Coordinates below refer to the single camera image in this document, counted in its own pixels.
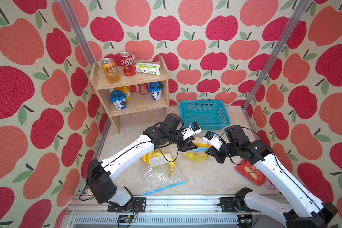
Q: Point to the left aluminium corner post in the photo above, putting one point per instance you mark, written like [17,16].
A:
[70,15]

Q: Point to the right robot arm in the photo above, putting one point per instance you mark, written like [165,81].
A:
[304,209]

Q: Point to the green white box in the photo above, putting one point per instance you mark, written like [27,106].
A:
[148,68]

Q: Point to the blue yogurt cup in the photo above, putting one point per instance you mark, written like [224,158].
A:
[155,88]
[118,98]

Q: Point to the wooden shelf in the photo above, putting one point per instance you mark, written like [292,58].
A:
[138,102]

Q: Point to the right aluminium corner post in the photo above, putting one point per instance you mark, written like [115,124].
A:
[298,12]

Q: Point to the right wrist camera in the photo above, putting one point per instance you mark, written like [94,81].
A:
[213,139]

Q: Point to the blue yogurt cup left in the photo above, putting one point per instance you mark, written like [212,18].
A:
[118,98]

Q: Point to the zip-top bag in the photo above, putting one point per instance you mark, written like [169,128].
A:
[199,152]
[159,180]

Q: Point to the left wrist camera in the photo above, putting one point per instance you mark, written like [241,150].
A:
[190,130]

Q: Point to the red cola can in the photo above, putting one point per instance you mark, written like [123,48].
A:
[127,61]

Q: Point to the aluminium corner post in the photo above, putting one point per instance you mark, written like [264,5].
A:
[70,15]
[298,12]

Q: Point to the aluminium front rail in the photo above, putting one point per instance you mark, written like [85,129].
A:
[163,211]

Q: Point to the blue yogurt cup right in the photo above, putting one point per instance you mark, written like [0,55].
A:
[155,88]

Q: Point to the red chips bag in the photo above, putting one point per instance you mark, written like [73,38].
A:
[251,172]

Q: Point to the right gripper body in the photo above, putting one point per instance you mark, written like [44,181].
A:
[225,151]

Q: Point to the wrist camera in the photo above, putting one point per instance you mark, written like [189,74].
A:
[190,130]
[213,139]

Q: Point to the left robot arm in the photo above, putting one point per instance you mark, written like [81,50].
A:
[101,174]

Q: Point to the orange soda can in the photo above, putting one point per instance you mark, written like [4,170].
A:
[110,70]

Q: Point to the yellow yogurt cup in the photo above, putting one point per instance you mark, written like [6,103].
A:
[125,90]

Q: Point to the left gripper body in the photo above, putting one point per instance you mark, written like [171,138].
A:
[182,143]

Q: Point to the teal plastic basket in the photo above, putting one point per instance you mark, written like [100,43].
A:
[209,114]

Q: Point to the small red can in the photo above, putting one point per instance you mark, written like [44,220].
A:
[143,89]

